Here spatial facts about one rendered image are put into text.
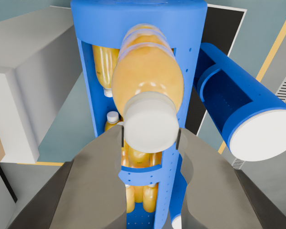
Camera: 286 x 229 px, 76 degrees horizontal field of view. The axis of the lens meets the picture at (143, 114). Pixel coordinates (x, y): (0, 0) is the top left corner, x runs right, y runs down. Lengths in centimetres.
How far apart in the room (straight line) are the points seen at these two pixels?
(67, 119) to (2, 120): 149
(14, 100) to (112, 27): 34
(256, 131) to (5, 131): 85
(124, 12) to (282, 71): 194
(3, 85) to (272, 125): 87
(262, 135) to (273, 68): 130
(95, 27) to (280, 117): 71
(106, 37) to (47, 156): 232
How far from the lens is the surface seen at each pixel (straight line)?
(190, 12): 36
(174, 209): 132
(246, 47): 187
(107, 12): 34
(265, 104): 83
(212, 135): 230
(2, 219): 331
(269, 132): 87
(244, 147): 88
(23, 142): 66
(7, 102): 58
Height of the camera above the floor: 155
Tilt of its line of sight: 54 degrees down
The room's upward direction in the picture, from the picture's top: 176 degrees clockwise
